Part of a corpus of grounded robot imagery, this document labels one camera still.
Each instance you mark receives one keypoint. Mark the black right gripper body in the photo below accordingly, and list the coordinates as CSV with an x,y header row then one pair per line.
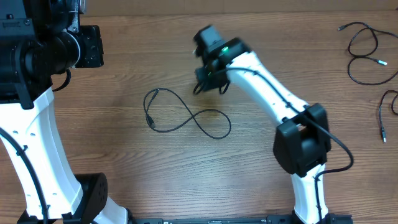
x,y
212,80

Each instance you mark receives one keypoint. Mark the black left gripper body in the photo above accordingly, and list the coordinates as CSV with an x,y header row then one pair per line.
x,y
91,55

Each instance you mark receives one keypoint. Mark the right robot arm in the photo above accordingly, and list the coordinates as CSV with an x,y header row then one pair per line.
x,y
301,142

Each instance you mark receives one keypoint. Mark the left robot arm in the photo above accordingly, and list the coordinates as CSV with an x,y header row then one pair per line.
x,y
39,39

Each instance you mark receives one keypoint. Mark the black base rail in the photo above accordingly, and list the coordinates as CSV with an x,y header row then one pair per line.
x,y
270,219

